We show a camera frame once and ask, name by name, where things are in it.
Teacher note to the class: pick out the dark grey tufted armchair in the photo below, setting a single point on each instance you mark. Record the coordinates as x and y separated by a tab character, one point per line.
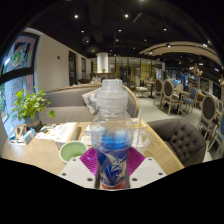
180	140

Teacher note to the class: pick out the window with colourful decals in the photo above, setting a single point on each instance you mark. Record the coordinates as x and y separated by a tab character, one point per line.
16	60

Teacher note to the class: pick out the grey curved sofa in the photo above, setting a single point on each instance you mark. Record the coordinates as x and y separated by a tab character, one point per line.
66	100

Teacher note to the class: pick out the small blue box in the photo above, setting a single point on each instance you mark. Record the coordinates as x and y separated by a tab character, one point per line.
29	136

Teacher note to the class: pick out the clear blue-label water bottle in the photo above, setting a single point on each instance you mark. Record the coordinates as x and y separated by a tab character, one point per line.
112	133

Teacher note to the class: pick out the person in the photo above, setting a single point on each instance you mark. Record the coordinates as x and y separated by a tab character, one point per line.
183	80

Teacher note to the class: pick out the white printed booklet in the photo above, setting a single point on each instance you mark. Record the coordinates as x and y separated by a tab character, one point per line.
53	131

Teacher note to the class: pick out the pale green mug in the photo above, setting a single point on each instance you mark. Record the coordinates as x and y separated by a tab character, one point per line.
71	150

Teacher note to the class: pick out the brown cardboard stand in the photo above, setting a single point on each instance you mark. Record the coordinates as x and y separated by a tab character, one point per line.
20	130

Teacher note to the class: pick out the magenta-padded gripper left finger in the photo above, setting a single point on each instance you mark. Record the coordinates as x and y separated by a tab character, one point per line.
76	171

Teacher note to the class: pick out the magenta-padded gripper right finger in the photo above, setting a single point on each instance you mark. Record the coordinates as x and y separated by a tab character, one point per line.
148	171

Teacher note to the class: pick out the group of dining chairs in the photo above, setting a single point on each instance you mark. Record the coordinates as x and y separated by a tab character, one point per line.
170	91

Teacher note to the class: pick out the group of ceiling lights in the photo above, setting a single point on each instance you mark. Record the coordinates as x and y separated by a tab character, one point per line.
126	15

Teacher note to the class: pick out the green potted plant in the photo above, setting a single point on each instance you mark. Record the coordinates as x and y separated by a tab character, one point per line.
30	105

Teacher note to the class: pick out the white and orange box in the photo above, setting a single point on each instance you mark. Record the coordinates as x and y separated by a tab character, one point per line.
73	131

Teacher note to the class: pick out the yellow card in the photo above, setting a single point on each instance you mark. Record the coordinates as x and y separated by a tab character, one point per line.
141	123

